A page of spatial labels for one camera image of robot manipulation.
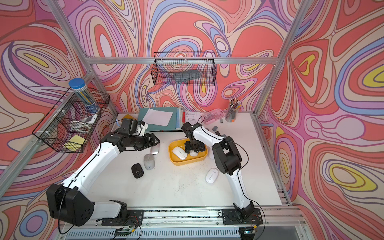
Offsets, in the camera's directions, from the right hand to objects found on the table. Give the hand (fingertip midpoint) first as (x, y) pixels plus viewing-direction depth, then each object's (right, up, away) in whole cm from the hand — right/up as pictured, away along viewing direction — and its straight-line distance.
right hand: (195, 153), depth 96 cm
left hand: (-22, +9, -16) cm, 28 cm away
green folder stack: (-15, +20, +16) cm, 30 cm away
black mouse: (-35, -9, -8) cm, 37 cm away
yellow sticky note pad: (-53, +10, -32) cm, 63 cm away
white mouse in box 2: (-1, 0, -2) cm, 2 cm away
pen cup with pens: (+27, +30, +11) cm, 42 cm away
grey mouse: (-29, -4, -5) cm, 30 cm away
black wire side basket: (-65, +19, -21) cm, 71 cm away
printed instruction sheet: (-3, +25, +23) cm, 34 cm away
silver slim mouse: (-27, +2, +3) cm, 28 cm away
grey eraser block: (+14, +17, +15) cm, 26 cm away
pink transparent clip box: (+13, +27, +22) cm, 37 cm away
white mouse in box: (-10, +1, -2) cm, 11 cm away
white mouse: (+9, -11, -10) cm, 18 cm away
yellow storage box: (-13, -3, -8) cm, 15 cm away
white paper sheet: (-30, +25, +19) cm, 44 cm away
